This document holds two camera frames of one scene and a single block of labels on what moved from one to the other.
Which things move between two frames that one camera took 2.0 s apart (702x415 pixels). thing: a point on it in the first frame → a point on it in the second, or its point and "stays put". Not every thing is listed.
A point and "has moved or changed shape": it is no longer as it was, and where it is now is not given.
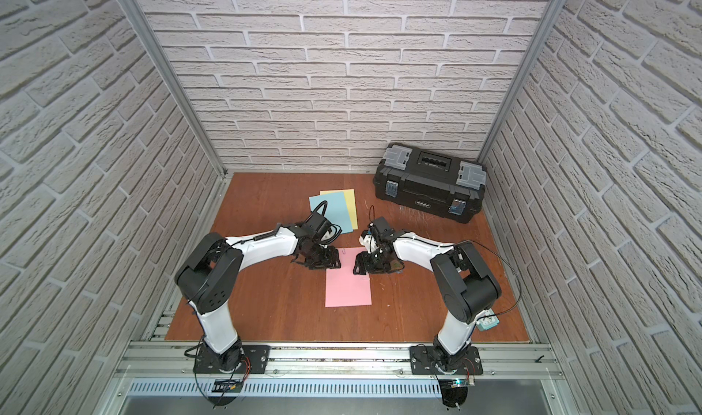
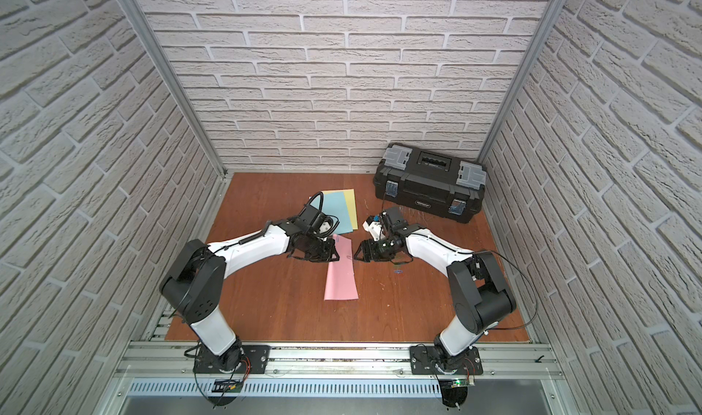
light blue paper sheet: x=337 y=210 stays put
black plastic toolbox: x=431 y=181 stays put
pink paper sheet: x=343 y=287 has moved or changed shape
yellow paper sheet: x=351 y=202 stays put
